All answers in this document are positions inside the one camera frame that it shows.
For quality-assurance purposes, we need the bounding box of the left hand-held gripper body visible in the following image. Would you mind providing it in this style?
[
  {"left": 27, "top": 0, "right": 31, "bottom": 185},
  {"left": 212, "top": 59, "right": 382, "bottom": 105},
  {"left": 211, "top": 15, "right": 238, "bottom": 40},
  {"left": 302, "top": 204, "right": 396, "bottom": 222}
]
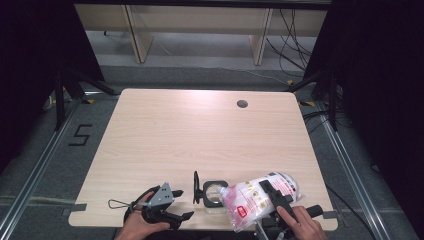
[{"left": 141, "top": 182, "right": 175, "bottom": 225}]

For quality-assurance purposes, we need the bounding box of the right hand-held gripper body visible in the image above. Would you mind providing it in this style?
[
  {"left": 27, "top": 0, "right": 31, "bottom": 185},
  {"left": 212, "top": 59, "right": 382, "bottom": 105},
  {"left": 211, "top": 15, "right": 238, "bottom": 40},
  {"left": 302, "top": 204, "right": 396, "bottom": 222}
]
[{"left": 254, "top": 204, "right": 325, "bottom": 240}]

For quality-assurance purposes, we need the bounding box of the red and white spout pouch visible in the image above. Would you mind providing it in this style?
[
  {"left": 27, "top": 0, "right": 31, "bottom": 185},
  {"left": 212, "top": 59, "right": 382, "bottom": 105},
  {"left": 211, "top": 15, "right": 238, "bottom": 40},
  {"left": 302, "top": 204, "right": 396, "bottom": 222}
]
[{"left": 217, "top": 171, "right": 303, "bottom": 234}]

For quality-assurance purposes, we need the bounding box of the person's right hand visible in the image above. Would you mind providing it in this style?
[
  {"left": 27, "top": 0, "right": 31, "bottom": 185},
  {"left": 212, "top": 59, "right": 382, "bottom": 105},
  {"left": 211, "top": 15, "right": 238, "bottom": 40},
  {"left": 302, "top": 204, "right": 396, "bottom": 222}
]
[{"left": 275, "top": 205, "right": 330, "bottom": 240}]

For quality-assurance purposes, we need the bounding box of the person's left hand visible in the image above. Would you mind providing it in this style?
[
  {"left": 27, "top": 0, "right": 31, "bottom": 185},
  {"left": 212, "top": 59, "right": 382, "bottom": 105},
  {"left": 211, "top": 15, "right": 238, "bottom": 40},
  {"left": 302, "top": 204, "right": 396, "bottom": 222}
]
[{"left": 114, "top": 191, "right": 171, "bottom": 240}]

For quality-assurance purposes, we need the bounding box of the black metal stand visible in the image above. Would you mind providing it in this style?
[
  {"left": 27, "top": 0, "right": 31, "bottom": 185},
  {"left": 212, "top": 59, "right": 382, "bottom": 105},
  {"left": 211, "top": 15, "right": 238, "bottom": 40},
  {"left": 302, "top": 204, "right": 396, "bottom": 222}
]
[
  {"left": 284, "top": 70, "right": 340, "bottom": 132},
  {"left": 54, "top": 67, "right": 118, "bottom": 132}
]

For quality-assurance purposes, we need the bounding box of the black curtain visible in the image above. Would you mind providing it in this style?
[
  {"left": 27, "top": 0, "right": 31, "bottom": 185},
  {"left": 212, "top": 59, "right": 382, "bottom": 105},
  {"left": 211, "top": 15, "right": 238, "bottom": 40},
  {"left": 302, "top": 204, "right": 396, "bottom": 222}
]
[
  {"left": 0, "top": 0, "right": 105, "bottom": 175},
  {"left": 303, "top": 0, "right": 424, "bottom": 232}
]

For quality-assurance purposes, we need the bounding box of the light wooden shelf unit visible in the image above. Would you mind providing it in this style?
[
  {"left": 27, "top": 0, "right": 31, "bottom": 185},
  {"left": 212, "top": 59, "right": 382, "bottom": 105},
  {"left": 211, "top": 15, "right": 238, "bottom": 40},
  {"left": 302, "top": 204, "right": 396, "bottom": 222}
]
[{"left": 73, "top": 3, "right": 330, "bottom": 66}]

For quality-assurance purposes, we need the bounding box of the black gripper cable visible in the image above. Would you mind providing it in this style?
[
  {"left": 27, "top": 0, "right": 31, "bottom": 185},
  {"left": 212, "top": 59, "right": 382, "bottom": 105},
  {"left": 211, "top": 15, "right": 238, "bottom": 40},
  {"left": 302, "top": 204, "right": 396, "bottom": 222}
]
[{"left": 123, "top": 185, "right": 162, "bottom": 225}]

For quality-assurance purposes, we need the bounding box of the thin wire loop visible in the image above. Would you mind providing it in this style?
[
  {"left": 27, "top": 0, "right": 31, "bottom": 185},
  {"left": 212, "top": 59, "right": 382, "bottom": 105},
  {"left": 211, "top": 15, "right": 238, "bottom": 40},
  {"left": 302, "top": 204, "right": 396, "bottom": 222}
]
[{"left": 107, "top": 198, "right": 133, "bottom": 210}]

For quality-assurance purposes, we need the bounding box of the black floor cable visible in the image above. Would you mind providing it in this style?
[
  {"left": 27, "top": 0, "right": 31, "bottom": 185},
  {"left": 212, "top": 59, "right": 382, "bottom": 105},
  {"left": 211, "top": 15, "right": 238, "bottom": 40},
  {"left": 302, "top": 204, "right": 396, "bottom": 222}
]
[{"left": 325, "top": 184, "right": 378, "bottom": 240}]

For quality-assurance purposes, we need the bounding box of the metal floor rail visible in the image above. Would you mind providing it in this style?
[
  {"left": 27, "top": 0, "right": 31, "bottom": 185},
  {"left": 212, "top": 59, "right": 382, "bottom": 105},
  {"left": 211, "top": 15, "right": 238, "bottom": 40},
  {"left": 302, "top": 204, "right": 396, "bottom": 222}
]
[
  {"left": 0, "top": 96, "right": 84, "bottom": 240},
  {"left": 314, "top": 99, "right": 399, "bottom": 240}
]

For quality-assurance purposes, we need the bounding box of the bundle of black cables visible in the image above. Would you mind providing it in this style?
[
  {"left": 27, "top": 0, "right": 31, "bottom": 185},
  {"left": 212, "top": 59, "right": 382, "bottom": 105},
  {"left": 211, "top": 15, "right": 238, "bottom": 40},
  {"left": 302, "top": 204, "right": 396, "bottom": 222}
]
[{"left": 265, "top": 8, "right": 318, "bottom": 79}]

